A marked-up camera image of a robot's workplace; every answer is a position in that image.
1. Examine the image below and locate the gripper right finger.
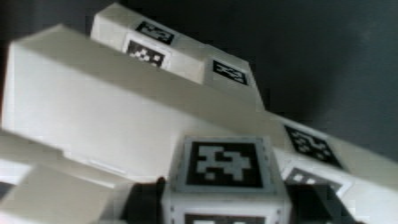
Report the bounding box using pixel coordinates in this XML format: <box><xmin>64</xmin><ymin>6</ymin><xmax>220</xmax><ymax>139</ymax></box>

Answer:
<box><xmin>288</xmin><ymin>184</ymin><xmax>364</xmax><ymax>224</ymax></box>

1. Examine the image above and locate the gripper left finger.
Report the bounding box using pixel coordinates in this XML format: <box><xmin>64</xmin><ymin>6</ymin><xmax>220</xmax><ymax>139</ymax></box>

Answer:
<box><xmin>121</xmin><ymin>177</ymin><xmax>165</xmax><ymax>224</ymax></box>

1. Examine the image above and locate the white tagged cube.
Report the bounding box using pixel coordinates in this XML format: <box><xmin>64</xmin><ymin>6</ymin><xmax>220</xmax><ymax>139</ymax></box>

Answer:
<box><xmin>162</xmin><ymin>136</ymin><xmax>291</xmax><ymax>224</ymax></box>

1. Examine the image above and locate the white chair seat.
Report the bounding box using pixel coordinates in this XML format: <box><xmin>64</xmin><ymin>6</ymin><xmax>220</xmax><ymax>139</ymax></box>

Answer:
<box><xmin>202</xmin><ymin>46</ymin><xmax>265</xmax><ymax>111</ymax></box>

